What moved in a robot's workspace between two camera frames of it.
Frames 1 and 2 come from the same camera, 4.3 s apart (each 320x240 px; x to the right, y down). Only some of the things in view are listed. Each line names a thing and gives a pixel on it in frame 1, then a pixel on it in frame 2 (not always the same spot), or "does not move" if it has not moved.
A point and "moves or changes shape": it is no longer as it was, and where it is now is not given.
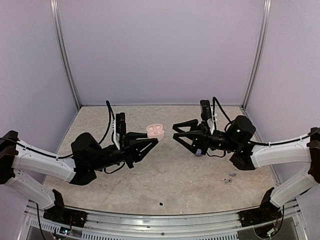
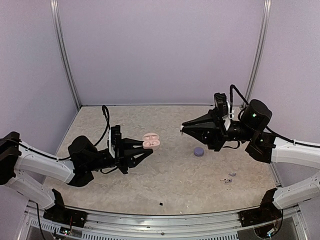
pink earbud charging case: x=155 y=131 moves or changes shape
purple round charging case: x=198 y=151 does not move
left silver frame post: x=54 y=8 does not move
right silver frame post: x=263 y=37 does not move
